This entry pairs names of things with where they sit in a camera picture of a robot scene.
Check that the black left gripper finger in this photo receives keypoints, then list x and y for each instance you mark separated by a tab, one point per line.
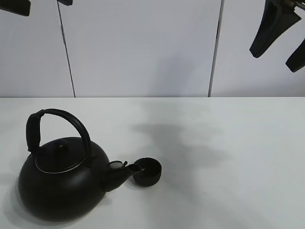
19	7
66	2

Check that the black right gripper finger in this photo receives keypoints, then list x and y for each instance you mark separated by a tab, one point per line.
278	17
297	59

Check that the black round tea kettle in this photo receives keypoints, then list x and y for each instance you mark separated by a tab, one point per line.
67	177

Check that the small black teacup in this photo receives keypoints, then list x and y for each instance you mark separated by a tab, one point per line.
150	174

